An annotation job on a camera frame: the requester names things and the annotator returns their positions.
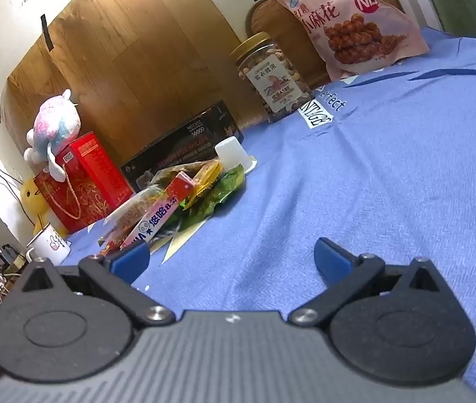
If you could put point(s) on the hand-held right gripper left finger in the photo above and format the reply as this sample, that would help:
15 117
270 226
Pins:
130 259

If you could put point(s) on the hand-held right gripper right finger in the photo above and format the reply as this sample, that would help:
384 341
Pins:
332 259

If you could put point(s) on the dark green snack packet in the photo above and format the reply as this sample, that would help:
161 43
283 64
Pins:
229 184

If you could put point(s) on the clear bag of red snacks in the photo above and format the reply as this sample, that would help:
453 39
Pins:
128 214

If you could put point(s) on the long pink candy pack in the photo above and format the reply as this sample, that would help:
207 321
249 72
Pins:
158 218

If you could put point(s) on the white mug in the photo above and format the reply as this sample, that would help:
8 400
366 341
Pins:
53 245

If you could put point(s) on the bright green snack packet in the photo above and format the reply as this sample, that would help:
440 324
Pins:
198 216

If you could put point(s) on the blue printed cloth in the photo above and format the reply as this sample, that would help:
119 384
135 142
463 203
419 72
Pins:
347 176

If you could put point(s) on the red gift box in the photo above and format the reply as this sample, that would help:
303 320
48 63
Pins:
91 172

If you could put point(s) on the yellow plush duck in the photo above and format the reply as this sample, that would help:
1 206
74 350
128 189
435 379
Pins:
32 197

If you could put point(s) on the yellow snack packet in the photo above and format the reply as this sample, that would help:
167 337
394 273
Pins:
208 176

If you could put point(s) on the black printed box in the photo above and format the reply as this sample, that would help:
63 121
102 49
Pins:
187 142

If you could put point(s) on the white plastic jelly cup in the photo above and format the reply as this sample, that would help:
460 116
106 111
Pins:
231 153

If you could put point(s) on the pastel pink-blue plush toy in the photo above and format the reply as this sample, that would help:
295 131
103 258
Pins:
53 126

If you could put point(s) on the clear nut jar gold lid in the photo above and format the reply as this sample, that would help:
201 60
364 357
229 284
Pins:
271 79

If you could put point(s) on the wooden board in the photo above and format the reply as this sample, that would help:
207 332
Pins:
137 50

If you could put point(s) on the pink twisted-dough snack bag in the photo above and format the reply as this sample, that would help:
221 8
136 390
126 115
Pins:
347 16

